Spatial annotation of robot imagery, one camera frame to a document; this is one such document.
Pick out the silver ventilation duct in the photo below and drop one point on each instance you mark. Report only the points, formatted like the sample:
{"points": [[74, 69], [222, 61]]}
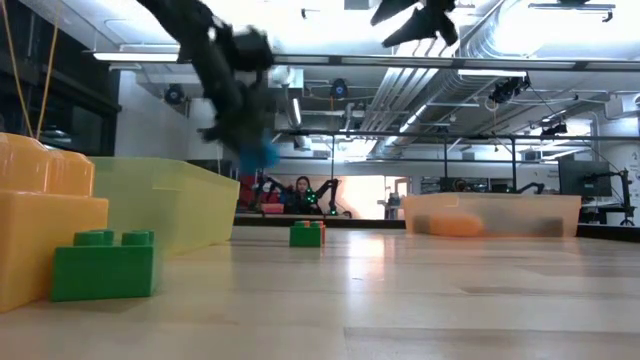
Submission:
{"points": [[400, 90]]}

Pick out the long ceiling light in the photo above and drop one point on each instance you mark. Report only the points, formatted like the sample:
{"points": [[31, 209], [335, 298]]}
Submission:
{"points": [[135, 56]]}

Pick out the ceiling sprinkler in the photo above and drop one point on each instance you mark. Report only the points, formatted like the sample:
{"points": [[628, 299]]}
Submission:
{"points": [[304, 12]]}

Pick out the large yellow block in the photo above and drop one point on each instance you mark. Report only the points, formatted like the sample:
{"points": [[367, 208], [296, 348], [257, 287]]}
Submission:
{"points": [[455, 226], [40, 240]]}

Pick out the orange translucent plastic bin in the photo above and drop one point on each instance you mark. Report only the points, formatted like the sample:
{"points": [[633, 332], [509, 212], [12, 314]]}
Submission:
{"points": [[500, 207]]}

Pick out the red background equipment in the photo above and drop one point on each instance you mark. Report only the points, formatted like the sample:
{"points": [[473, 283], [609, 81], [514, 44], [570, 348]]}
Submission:
{"points": [[248, 192]]}

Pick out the black background station frame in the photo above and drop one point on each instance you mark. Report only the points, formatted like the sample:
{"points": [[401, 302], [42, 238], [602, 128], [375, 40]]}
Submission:
{"points": [[350, 132]]}

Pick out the black ceiling track rail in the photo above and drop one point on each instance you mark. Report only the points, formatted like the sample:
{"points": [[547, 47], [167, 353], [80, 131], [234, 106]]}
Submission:
{"points": [[575, 7]]}

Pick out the black background monitor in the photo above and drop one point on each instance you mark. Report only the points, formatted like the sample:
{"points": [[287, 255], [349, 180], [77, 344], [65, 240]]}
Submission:
{"points": [[585, 177]]}

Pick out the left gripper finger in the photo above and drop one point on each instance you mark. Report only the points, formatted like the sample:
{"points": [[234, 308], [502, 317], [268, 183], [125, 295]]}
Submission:
{"points": [[261, 115], [235, 127]]}

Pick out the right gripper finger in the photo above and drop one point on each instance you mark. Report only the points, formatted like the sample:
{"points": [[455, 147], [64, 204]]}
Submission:
{"points": [[425, 25], [392, 9]]}

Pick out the black overhead rail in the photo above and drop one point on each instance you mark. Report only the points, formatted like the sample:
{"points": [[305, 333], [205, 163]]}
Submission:
{"points": [[350, 61]]}

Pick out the person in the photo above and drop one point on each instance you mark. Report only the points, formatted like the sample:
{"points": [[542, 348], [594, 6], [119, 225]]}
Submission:
{"points": [[460, 186], [302, 186]]}

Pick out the small blue block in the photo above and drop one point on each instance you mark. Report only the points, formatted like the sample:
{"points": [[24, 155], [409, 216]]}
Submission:
{"points": [[259, 157]]}

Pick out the dark wall panel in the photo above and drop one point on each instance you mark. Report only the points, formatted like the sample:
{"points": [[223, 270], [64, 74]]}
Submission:
{"points": [[90, 125]]}

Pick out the black background robot arm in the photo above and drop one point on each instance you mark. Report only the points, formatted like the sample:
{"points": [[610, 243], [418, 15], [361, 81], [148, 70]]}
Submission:
{"points": [[330, 187], [270, 189]]}

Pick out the black ceiling camera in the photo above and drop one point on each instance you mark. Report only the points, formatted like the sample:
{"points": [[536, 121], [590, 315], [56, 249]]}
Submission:
{"points": [[175, 95], [339, 89]]}

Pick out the yellow translucent plastic bin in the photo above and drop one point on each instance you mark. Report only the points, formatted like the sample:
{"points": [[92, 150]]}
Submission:
{"points": [[175, 205]]}

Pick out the black background table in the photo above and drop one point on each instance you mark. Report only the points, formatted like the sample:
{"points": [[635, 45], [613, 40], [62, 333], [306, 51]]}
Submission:
{"points": [[600, 231], [375, 223]]}

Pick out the small green block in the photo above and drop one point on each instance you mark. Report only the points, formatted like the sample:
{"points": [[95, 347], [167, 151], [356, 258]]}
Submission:
{"points": [[305, 236], [102, 272]]}

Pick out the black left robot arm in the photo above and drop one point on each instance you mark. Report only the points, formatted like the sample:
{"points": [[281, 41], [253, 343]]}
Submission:
{"points": [[180, 25]]}

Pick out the orange background box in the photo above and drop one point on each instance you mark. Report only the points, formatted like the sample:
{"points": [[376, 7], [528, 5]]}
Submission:
{"points": [[272, 208]]}

